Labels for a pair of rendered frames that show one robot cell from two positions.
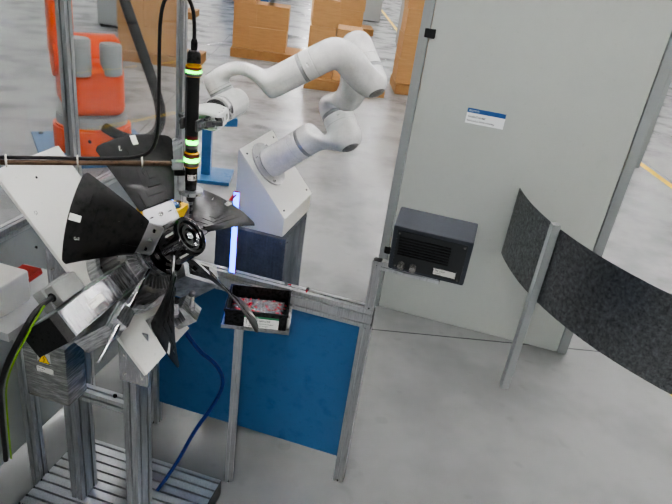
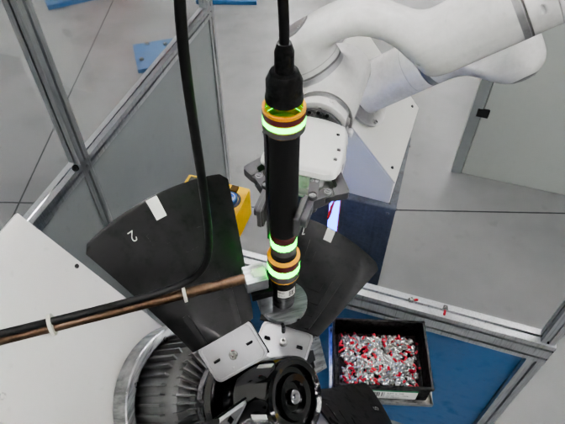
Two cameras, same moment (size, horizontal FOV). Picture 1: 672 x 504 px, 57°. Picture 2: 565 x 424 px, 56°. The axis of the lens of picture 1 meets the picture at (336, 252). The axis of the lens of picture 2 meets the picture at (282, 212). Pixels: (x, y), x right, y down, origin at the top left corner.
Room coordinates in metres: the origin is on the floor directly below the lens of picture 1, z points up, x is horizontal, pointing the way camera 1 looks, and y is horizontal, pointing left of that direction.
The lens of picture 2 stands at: (1.24, 0.40, 2.00)
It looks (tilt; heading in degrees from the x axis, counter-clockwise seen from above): 49 degrees down; 6
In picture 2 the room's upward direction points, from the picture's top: straight up
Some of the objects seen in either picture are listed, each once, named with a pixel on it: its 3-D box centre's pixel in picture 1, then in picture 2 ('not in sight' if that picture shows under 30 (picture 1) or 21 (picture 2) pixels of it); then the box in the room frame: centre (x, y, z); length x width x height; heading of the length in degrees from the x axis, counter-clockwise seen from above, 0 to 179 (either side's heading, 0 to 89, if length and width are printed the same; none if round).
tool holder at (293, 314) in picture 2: (187, 177); (277, 288); (1.65, 0.45, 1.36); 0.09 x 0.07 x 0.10; 113
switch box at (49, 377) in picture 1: (55, 364); not in sight; (1.50, 0.82, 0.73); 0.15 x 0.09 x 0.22; 78
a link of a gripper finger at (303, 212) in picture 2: (205, 124); (313, 210); (1.66, 0.41, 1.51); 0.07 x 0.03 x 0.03; 168
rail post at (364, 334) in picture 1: (351, 407); (488, 413); (1.89, -0.15, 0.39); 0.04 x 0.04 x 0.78; 78
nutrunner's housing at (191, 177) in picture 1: (192, 124); (283, 214); (1.65, 0.44, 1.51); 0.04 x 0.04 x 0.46
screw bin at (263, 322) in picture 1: (258, 307); (378, 358); (1.81, 0.24, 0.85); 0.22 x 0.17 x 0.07; 94
